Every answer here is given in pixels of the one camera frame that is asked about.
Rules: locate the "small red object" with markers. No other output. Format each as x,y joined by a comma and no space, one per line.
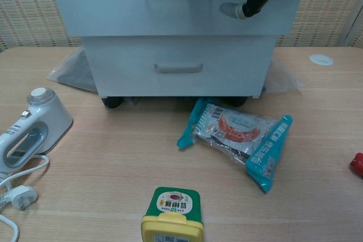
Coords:
358,164

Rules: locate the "green yellow-lidded seasoning box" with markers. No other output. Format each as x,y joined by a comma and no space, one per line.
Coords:
173,216

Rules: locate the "teal sausage snack bag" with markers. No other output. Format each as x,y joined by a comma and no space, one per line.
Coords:
235,134

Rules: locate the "white handheld garment steamer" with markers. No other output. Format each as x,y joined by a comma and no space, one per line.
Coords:
54,111

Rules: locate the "clear plastic bag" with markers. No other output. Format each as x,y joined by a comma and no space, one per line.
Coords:
73,74

